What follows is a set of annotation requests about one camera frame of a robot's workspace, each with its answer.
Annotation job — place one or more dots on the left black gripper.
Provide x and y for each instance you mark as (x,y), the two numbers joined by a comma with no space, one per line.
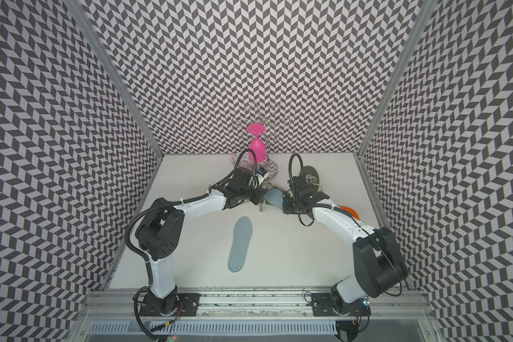
(260,193)

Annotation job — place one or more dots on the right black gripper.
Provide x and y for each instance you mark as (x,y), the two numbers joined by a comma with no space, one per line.
(286,206)

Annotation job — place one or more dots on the grey-blue insole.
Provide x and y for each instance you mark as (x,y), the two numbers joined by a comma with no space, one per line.
(242,235)
(275,198)

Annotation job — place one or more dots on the olive green shoe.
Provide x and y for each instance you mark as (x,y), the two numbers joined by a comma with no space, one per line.
(311,177)
(268,185)

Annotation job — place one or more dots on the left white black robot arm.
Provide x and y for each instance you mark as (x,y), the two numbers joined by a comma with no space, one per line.
(155,233)

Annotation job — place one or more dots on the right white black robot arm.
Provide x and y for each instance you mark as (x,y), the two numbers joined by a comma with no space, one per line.
(378,264)

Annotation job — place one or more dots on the colourful patterned small bowl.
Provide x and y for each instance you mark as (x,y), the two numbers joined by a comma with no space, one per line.
(236,159)

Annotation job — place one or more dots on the pink plastic wine glass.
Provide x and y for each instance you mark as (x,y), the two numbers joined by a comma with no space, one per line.
(257,145)

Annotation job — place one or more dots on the orange plastic bowl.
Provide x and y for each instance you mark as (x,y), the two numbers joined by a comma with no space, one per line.
(351,211)

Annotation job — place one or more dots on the clear glass holder stand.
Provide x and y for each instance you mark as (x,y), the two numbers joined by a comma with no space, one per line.
(268,115)

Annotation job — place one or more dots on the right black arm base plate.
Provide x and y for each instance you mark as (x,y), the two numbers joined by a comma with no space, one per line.
(327,304)

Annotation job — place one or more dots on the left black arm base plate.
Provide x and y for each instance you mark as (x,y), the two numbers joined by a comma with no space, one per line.
(184,304)

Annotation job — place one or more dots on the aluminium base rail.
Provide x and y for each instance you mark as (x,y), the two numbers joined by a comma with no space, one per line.
(259,303)

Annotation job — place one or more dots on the white slotted cable duct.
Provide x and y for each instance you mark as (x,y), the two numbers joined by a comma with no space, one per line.
(244,328)

